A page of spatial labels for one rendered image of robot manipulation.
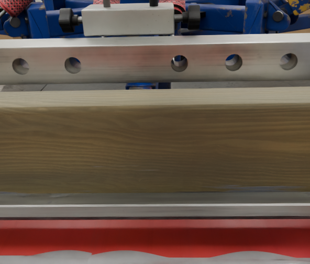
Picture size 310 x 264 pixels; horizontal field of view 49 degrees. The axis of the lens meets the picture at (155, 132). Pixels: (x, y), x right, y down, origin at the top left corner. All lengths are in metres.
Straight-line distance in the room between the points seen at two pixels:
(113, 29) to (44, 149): 0.29
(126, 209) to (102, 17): 0.32
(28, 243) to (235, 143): 0.16
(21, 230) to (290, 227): 0.20
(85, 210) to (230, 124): 0.11
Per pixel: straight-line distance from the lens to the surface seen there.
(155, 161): 0.22
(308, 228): 0.29
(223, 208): 0.23
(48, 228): 0.28
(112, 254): 0.25
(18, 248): 0.28
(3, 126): 0.23
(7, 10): 0.87
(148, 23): 0.49
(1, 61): 0.49
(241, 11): 0.91
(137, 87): 0.66
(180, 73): 0.45
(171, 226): 0.27
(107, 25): 0.49
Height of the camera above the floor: 1.14
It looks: 27 degrees down
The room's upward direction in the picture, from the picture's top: 2 degrees counter-clockwise
